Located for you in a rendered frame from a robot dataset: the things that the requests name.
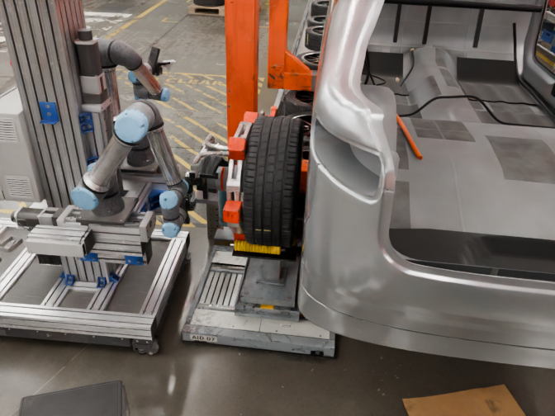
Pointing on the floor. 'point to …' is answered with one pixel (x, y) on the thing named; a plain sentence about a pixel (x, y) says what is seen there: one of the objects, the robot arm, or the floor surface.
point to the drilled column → (212, 220)
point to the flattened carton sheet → (466, 404)
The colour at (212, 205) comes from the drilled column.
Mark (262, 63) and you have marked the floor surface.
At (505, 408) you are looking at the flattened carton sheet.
